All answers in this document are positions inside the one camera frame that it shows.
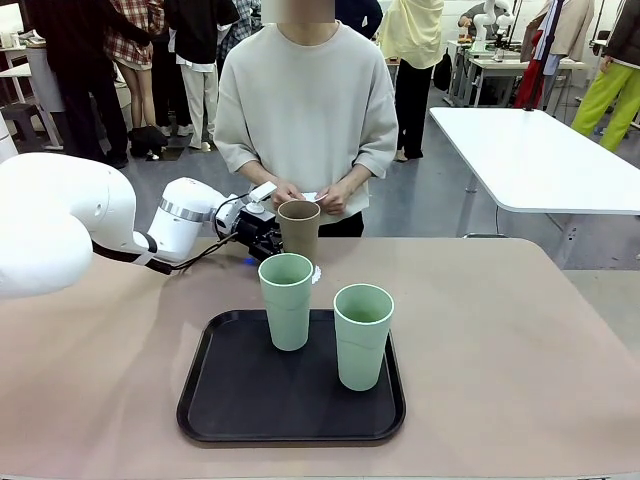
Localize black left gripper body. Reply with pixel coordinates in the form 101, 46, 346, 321
236, 210, 280, 252

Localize brown tall cup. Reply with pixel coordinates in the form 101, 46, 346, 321
277, 199, 322, 275

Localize light green tall cup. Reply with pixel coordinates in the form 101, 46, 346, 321
333, 283, 396, 392
257, 252, 315, 352

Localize person's right forearm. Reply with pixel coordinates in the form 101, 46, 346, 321
234, 160, 281, 191

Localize person's left forearm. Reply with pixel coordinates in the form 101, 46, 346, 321
339, 163, 376, 194

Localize person's right hand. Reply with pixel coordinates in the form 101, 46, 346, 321
271, 180, 302, 209

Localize person's left hand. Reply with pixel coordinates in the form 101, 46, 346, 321
319, 180, 352, 218

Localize person in beige sweater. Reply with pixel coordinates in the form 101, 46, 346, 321
213, 0, 400, 239

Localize black bag on floor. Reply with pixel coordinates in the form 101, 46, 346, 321
128, 126, 169, 161

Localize black serving tray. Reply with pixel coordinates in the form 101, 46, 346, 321
175, 308, 407, 448

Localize person black top white trousers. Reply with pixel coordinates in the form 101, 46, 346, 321
164, 0, 241, 151

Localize person in plaid shirt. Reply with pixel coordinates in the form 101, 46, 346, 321
102, 0, 166, 130

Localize black hanging backpack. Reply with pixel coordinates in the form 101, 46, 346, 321
432, 49, 454, 94

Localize person in dark clothes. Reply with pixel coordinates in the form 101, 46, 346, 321
29, 0, 132, 169

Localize person in yellow top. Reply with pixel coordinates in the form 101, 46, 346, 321
379, 0, 446, 162

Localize dark stool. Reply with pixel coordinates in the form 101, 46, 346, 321
2, 103, 51, 146

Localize white table with grey legs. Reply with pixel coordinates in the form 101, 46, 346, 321
428, 106, 640, 274

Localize grey background desk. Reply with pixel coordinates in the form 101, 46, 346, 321
447, 39, 586, 109

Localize red hanging garment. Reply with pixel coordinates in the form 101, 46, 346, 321
514, 29, 547, 111

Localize person in neon green trousers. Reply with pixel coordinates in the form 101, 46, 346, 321
569, 0, 640, 151

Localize beige jacket on mannequin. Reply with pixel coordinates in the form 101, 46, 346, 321
542, 0, 596, 66

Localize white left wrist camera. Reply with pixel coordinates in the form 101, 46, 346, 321
248, 182, 279, 204

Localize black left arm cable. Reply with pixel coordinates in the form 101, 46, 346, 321
92, 197, 251, 277

